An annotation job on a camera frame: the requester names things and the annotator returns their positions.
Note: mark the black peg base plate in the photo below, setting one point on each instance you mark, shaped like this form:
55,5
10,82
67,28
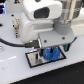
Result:
38,58

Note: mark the beige connector block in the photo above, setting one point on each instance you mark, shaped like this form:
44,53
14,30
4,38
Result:
16,23

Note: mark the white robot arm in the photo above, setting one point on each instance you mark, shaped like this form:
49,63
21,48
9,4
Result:
45,24

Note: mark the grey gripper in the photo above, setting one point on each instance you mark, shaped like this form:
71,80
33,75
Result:
61,34

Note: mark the left metal peg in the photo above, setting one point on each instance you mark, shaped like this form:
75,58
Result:
36,57

